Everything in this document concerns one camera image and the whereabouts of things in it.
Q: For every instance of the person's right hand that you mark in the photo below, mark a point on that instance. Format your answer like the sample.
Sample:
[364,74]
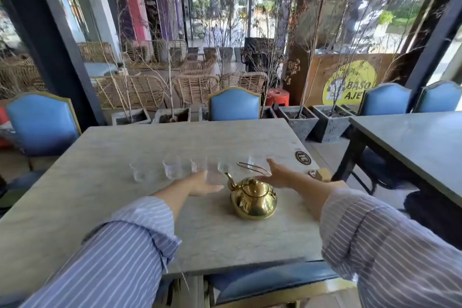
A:
[281,178]

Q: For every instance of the person's left hand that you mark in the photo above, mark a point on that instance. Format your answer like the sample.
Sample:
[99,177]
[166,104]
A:
[204,185]

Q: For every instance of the clear patterned glass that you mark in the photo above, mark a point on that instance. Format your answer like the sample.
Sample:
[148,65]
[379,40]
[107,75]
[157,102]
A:
[137,173]
[171,168]
[197,165]
[254,161]
[223,167]

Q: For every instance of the gold metal teapot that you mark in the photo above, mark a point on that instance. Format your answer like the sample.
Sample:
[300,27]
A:
[252,203]

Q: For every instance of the person's right forearm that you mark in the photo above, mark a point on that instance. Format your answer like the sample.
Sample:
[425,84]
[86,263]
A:
[379,246]

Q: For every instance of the person's left forearm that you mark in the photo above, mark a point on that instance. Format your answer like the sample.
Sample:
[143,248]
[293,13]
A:
[126,246]

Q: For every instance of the black round sticker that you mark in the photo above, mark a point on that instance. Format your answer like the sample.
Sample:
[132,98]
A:
[303,158]

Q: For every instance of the red round sticker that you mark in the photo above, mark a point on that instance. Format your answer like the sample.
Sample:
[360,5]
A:
[312,173]

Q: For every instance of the row of potted bare trees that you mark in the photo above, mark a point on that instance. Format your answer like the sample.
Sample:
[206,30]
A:
[330,127]

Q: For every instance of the red plastic stool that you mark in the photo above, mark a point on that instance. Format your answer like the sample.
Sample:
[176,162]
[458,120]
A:
[278,97]

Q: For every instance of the blue gold-framed chair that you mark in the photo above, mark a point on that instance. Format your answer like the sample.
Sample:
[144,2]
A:
[270,279]
[39,123]
[234,105]
[386,100]
[438,98]
[433,217]

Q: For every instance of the group of rattan chairs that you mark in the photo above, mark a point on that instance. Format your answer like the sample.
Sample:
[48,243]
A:
[195,89]

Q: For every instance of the beige marble table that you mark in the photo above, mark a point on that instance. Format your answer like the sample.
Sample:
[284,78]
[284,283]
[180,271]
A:
[108,145]

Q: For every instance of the wooden board with yellow sign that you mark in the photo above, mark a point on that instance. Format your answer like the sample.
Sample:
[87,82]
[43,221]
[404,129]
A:
[348,84]

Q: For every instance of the black bulky machine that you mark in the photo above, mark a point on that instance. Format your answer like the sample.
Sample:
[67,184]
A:
[258,53]

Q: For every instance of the grey black-legged table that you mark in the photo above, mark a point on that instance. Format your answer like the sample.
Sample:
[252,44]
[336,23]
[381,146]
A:
[415,138]

